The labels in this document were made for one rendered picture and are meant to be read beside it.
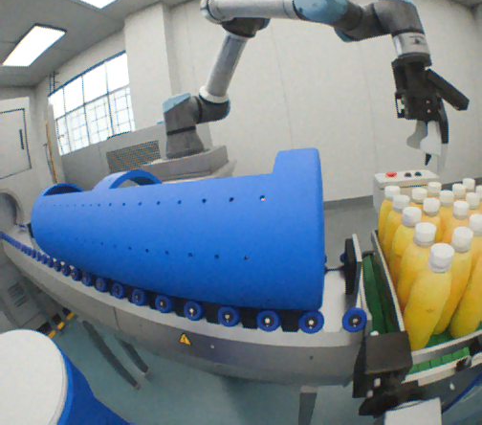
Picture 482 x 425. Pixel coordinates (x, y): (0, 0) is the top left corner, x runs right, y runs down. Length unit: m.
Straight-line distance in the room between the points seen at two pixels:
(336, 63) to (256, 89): 1.13
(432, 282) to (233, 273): 0.28
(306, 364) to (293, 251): 0.27
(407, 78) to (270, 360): 0.58
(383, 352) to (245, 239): 0.25
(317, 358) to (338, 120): 2.99
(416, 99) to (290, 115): 2.77
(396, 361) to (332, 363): 0.18
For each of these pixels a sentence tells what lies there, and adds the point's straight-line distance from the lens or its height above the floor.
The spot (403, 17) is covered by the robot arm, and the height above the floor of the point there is 1.46.
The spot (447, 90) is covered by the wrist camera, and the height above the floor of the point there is 1.32.
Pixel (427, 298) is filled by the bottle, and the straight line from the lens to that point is 0.37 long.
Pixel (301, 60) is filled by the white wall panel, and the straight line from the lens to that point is 3.26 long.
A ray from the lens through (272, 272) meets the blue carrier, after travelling 0.32.
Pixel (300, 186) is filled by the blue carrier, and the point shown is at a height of 1.20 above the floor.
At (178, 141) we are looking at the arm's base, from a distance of 0.86.
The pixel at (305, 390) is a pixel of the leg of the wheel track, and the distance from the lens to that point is 0.72.
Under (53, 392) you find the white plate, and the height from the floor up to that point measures 1.04.
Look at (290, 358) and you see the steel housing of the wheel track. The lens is 0.49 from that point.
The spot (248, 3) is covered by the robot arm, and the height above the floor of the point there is 1.55.
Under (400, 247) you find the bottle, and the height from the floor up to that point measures 1.04.
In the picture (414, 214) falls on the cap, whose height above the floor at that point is 1.10.
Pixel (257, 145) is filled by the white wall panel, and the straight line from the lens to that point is 3.18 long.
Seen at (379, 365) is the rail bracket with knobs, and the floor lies 1.00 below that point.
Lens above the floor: 1.28
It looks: 13 degrees down
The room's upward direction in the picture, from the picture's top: 9 degrees counter-clockwise
